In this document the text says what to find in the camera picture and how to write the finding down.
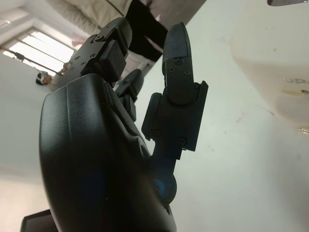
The dark flat monitor screen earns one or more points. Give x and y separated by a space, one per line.
38 221

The bright window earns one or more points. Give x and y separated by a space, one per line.
41 48

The white two-slot toaster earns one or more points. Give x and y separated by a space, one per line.
272 48

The person in black trousers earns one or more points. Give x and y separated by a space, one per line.
144 29

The distant person in white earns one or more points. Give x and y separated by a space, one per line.
44 79

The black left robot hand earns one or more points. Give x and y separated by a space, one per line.
96 157

